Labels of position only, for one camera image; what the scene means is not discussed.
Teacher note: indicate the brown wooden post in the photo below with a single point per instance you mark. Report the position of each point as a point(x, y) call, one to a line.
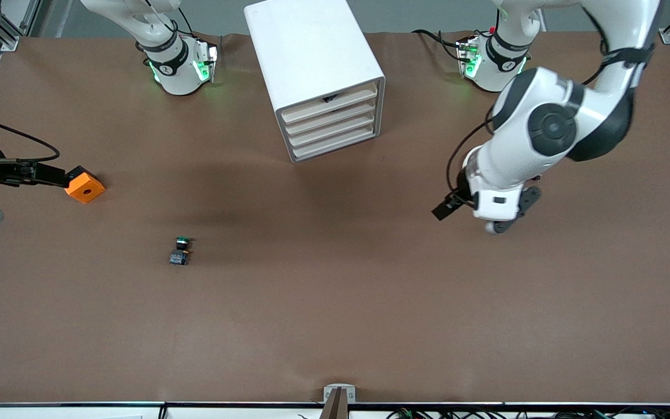
point(338, 408)

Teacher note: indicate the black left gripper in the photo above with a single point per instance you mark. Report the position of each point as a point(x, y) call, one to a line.
point(456, 200)

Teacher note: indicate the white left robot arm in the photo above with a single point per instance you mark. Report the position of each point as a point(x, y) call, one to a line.
point(544, 128)

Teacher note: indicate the orange and black switch box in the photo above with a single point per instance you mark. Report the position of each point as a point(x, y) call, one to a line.
point(86, 187)

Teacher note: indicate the green push button switch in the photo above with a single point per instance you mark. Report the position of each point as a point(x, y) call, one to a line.
point(179, 256)

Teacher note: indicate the grey metal bracket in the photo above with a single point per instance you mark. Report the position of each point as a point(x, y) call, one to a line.
point(339, 391)

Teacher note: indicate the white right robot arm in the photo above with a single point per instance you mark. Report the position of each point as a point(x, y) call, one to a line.
point(166, 58)

